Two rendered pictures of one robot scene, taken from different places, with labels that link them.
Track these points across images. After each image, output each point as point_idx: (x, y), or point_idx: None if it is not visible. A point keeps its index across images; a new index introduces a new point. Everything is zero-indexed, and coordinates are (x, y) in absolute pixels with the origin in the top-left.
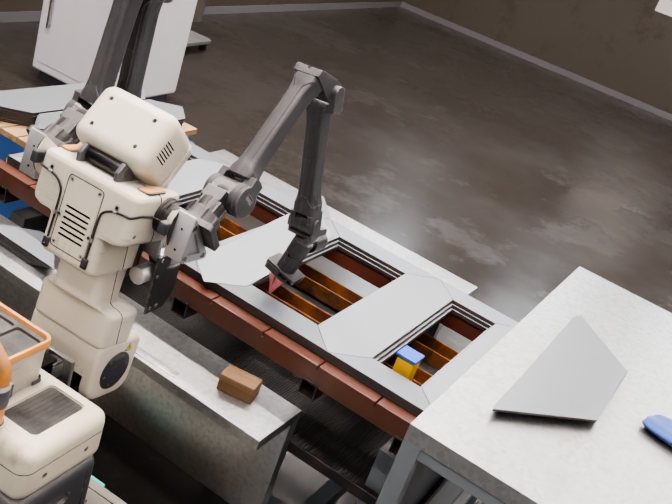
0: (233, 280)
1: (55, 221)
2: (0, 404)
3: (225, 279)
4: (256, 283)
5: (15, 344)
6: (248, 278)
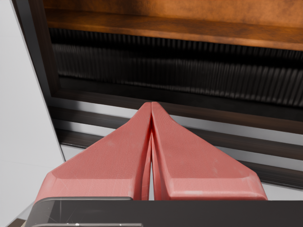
0: (13, 172)
1: None
2: None
3: (1, 186)
4: (33, 16)
5: None
6: (11, 110)
